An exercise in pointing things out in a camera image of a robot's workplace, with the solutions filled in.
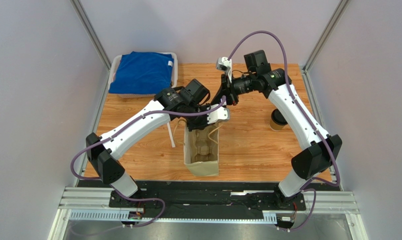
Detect white wrapped straw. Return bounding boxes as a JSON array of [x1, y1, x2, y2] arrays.
[[166, 122, 176, 148]]

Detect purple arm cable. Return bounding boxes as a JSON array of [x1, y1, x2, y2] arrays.
[[227, 30, 341, 232], [70, 95, 228, 204]]

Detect paper coffee cup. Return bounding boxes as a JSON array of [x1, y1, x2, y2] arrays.
[[269, 115, 286, 131]]

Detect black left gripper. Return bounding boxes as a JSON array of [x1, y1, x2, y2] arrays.
[[184, 103, 216, 133]]

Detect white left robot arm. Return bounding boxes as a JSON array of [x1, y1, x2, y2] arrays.
[[85, 79, 213, 197]]

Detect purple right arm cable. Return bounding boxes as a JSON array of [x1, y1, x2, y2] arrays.
[[227, 30, 341, 232]]

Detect black plastic cup lid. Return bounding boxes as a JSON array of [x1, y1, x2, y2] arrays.
[[271, 109, 288, 126]]

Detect pulp cardboard cup carrier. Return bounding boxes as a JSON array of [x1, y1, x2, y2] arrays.
[[189, 126, 219, 163]]

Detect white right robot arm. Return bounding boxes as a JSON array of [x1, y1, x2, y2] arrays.
[[212, 50, 343, 198]]

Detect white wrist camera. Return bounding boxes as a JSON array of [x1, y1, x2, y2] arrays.
[[207, 106, 231, 125], [215, 57, 233, 82]]

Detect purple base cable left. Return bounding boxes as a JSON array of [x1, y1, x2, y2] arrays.
[[122, 196, 168, 229]]

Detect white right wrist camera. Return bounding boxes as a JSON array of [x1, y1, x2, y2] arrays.
[[215, 57, 233, 82]]

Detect blue folded cloth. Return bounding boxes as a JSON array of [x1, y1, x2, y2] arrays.
[[108, 51, 174, 96]]

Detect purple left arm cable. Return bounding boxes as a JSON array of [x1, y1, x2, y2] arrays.
[[70, 95, 228, 204]]

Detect kraft paper takeout bag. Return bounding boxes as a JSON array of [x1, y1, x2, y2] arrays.
[[172, 119, 223, 177]]

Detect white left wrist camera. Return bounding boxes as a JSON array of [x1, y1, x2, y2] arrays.
[[207, 106, 231, 125]]

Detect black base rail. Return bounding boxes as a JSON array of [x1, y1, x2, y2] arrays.
[[77, 179, 342, 225]]

